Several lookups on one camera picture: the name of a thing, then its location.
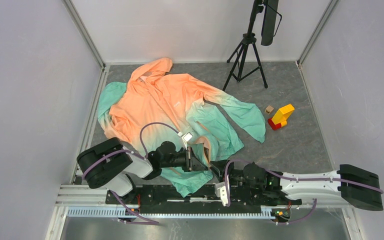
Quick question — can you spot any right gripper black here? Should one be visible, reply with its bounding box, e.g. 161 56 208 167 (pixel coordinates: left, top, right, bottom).
209 159 261 190

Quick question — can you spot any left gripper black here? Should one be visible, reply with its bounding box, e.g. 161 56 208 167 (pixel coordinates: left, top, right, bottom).
160 146 208 172

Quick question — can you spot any orange and teal jacket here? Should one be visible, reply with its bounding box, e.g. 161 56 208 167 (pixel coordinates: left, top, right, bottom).
97 57 267 198

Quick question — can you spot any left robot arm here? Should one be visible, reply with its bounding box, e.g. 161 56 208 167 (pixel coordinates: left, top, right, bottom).
76 137 209 204

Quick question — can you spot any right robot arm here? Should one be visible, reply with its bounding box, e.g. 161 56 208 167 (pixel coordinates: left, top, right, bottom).
209 160 384 212

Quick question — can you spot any red toy block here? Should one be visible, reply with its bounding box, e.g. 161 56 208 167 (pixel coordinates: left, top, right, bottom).
267 118 283 131

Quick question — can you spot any small wooden cube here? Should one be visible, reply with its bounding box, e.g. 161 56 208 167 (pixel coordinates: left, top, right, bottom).
265 105 275 115

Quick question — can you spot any yellow toy block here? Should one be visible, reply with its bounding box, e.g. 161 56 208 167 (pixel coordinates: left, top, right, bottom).
272 104 295 127

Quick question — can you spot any black tripod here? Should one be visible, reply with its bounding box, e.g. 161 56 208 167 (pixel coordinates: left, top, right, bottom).
222 0 268 91

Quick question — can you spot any black hanging panel light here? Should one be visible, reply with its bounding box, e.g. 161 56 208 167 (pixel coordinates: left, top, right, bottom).
261 0 283 47

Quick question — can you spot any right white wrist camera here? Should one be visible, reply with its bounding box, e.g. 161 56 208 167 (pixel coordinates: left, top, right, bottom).
214 181 230 207

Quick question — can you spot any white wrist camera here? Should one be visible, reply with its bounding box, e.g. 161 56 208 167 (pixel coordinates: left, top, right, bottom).
177 131 193 149
214 181 230 207

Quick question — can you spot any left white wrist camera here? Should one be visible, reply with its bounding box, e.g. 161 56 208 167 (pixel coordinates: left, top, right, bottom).
177 131 193 149

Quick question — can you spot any white toothed cable tray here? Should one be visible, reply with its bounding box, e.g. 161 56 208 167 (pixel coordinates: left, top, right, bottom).
66 206 275 220

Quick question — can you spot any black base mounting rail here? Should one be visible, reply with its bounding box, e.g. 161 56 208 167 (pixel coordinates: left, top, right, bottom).
120 184 302 214

